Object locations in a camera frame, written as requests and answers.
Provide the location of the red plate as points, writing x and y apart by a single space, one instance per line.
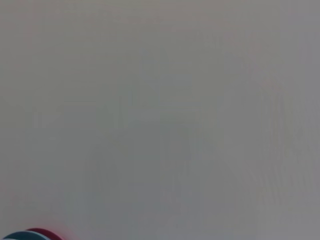
48 233

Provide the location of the teal blue plate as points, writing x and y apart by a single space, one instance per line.
17 236

